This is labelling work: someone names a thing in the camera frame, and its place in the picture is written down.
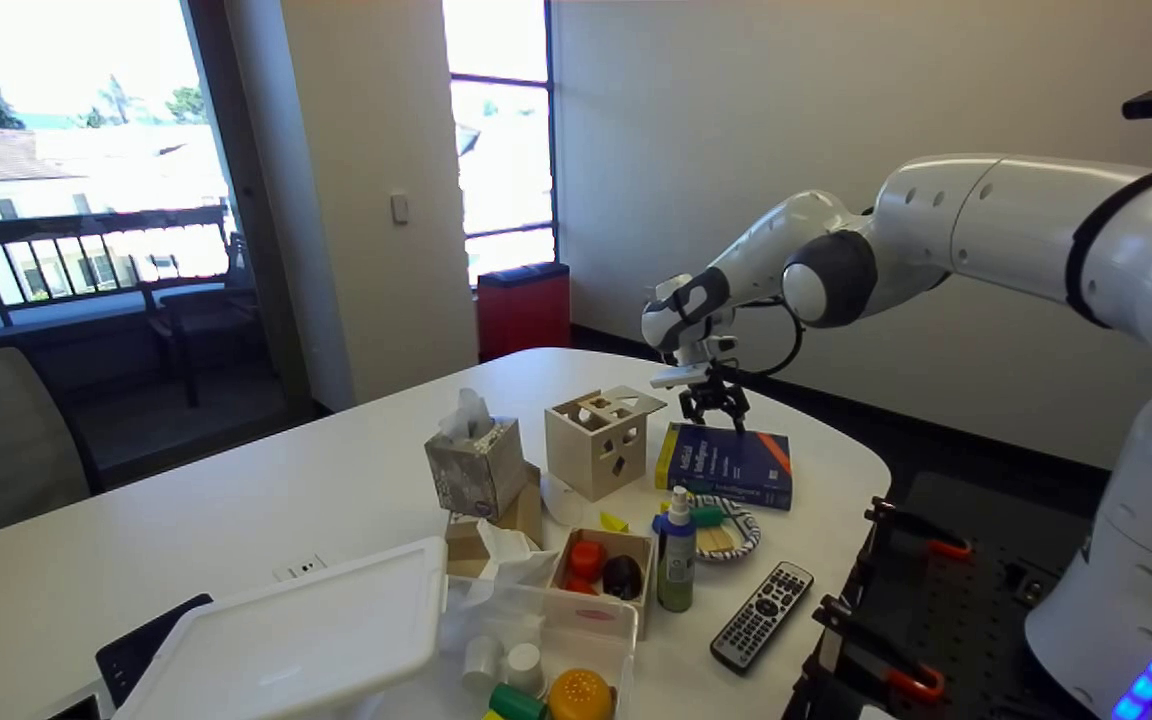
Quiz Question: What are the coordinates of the blue Artificial Intelligence textbook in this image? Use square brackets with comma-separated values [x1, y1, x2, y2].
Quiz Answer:
[653, 419, 798, 515]

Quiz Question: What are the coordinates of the white plastic bin lid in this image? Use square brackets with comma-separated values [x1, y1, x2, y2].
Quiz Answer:
[104, 531, 453, 720]

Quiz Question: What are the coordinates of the small white jar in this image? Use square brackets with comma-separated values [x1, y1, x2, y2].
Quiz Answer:
[501, 642, 549, 697]

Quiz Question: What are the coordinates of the white table power outlet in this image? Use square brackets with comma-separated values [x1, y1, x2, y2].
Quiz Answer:
[272, 552, 326, 585]

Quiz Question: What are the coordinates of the red bin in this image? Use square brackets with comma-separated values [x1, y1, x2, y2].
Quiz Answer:
[473, 259, 574, 363]

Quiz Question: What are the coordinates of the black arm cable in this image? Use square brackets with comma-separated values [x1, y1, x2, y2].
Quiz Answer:
[732, 295, 806, 383]

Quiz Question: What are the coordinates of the bottle with blue label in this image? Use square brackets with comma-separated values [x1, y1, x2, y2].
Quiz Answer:
[647, 486, 701, 618]

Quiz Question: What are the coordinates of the orange perforated ball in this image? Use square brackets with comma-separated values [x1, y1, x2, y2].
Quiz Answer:
[543, 665, 618, 720]

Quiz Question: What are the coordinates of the black clamp orange handle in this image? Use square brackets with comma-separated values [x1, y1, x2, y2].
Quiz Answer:
[806, 592, 952, 708]
[860, 494, 978, 563]

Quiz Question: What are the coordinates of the black perforated mounting board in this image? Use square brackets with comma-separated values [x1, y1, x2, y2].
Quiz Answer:
[785, 459, 1105, 720]

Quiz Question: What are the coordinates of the small red block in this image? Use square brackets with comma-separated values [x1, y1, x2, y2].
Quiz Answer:
[564, 531, 611, 572]

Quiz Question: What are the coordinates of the small brown cardboard box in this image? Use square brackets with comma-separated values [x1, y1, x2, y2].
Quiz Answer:
[442, 512, 507, 585]

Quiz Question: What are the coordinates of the dark balcony railing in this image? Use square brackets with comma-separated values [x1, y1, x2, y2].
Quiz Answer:
[0, 201, 234, 329]

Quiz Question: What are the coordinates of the wooden shape sorter cube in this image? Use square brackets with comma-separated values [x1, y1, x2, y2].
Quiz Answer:
[538, 383, 670, 505]

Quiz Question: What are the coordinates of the grey office chair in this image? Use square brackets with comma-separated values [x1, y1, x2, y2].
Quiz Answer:
[0, 341, 96, 552]

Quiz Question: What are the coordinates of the small open wooden box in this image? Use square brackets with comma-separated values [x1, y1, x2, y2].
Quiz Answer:
[549, 525, 659, 633]

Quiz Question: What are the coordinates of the black balcony chair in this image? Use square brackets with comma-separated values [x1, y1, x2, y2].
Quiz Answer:
[135, 268, 267, 413]

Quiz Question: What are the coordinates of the blue patterned plate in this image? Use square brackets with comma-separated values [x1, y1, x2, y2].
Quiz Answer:
[684, 494, 764, 569]

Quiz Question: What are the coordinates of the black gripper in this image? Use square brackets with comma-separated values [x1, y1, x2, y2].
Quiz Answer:
[677, 360, 755, 439]

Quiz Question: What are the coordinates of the black round block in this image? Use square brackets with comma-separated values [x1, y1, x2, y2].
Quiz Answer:
[599, 552, 647, 605]

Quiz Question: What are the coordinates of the black remote control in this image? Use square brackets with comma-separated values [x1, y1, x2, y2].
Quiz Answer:
[705, 558, 819, 676]

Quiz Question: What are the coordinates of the clear plastic bin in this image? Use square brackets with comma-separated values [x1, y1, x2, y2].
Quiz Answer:
[442, 582, 644, 720]

